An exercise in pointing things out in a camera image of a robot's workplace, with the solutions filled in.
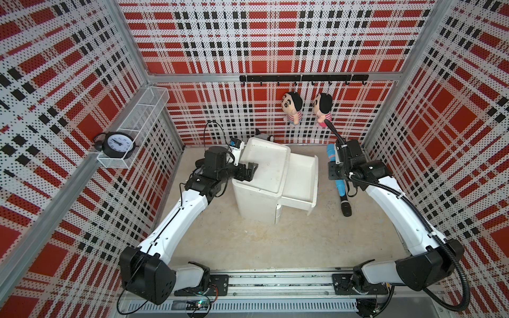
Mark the boy doll striped shirt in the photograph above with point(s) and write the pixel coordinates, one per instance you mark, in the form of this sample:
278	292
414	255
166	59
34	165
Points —
292	106

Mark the grey plush toy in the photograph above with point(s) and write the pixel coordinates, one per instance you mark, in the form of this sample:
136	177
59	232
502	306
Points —
263	136

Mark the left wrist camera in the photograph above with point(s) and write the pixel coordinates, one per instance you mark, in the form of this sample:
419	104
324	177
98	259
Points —
236	147

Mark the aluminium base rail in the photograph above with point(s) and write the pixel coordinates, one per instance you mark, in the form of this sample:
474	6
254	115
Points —
285	293

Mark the boy doll pink shirt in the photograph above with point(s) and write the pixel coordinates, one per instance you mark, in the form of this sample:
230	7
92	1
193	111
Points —
322	106

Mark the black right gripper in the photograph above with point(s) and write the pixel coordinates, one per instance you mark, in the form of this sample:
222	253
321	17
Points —
332	171

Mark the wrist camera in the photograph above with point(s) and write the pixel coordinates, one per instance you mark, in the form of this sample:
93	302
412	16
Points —
236	147
348	149

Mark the black clock in basket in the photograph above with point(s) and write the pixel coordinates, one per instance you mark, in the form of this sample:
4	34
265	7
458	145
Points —
115	145

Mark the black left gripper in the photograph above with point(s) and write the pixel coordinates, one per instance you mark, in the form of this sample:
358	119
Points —
249	172

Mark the white three-drawer cabinet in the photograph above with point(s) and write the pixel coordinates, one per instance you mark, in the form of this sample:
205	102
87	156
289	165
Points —
259	199

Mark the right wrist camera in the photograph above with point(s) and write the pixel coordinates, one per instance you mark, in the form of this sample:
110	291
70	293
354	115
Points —
348	149

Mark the black glasses case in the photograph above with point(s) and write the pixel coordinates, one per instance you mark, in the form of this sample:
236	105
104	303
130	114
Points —
199	163

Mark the black hook rail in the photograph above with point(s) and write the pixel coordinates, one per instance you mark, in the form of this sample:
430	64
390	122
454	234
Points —
347	78

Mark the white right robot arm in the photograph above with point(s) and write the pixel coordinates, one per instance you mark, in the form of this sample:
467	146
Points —
432	258

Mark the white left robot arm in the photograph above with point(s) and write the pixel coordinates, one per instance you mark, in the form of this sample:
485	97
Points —
145	269

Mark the white wire basket shelf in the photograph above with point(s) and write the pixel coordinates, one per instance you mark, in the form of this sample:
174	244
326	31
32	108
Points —
140	120

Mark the white top drawer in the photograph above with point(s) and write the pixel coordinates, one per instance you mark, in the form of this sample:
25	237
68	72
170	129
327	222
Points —
301	185

